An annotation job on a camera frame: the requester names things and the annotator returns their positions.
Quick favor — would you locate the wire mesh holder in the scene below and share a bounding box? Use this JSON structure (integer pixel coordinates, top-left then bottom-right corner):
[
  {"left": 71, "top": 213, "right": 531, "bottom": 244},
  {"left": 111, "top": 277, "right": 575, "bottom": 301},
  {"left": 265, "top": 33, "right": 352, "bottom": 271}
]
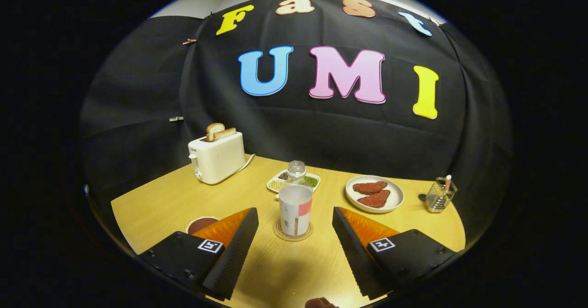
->
[{"left": 425, "top": 177, "right": 458, "bottom": 213}]

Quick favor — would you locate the round cork coaster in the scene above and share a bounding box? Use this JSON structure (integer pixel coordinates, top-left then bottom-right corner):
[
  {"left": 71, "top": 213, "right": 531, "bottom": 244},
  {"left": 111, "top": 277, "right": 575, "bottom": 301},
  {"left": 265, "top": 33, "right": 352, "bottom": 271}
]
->
[{"left": 273, "top": 219, "right": 314, "bottom": 242}]

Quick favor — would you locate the cream toaster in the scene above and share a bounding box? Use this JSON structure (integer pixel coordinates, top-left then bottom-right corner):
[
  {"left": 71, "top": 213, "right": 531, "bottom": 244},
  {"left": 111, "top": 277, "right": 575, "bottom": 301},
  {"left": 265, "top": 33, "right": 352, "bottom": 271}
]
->
[{"left": 188, "top": 131, "right": 246, "bottom": 185}]

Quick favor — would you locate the round white plate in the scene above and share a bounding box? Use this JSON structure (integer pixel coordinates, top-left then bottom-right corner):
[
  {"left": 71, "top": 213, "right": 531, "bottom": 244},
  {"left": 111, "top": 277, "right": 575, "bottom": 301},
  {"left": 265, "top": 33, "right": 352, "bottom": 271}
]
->
[{"left": 345, "top": 175, "right": 405, "bottom": 214}]

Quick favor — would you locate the wooden table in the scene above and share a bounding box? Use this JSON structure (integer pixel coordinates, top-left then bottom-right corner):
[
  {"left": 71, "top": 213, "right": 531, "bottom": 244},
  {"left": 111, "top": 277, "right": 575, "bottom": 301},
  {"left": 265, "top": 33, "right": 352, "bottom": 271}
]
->
[{"left": 110, "top": 154, "right": 466, "bottom": 308}]

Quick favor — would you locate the reddish meat patty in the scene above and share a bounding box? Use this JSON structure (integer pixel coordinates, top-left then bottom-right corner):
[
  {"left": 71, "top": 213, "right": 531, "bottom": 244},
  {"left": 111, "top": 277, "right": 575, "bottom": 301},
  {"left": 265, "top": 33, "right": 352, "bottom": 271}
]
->
[
  {"left": 352, "top": 181, "right": 388, "bottom": 195},
  {"left": 357, "top": 190, "right": 391, "bottom": 208}
]

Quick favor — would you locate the cream faceted cup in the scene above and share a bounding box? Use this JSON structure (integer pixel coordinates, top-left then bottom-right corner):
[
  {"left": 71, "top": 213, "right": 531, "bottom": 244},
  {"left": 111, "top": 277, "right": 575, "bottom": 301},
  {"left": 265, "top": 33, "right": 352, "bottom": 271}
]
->
[{"left": 186, "top": 216, "right": 220, "bottom": 235}]

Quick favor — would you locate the white divided seasoning tray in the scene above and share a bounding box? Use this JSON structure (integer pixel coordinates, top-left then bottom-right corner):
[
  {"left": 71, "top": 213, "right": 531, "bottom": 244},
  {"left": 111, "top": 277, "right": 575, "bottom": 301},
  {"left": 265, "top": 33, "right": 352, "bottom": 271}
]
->
[{"left": 266, "top": 169, "right": 321, "bottom": 194}]

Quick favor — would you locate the clear juice bottle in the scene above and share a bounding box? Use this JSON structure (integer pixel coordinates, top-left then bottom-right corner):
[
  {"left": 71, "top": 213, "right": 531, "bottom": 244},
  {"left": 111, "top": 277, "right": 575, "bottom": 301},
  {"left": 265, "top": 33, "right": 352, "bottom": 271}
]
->
[{"left": 279, "top": 160, "right": 313, "bottom": 237}]

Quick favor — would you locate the toaster power cable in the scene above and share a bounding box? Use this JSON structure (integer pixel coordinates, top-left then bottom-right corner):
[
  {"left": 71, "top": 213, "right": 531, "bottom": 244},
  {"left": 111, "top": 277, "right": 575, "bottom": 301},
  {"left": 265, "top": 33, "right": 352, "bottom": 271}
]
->
[{"left": 232, "top": 153, "right": 255, "bottom": 176}]

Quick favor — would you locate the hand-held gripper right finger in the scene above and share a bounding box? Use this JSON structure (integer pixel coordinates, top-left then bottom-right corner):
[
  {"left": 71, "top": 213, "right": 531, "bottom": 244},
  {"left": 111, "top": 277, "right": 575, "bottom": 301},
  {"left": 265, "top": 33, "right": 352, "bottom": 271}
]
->
[{"left": 332, "top": 207, "right": 456, "bottom": 300}]

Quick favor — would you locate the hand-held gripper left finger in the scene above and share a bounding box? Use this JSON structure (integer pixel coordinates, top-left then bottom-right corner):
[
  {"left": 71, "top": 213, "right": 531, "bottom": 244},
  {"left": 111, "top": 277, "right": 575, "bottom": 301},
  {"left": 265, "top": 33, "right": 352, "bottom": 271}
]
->
[{"left": 137, "top": 207, "right": 259, "bottom": 301}]

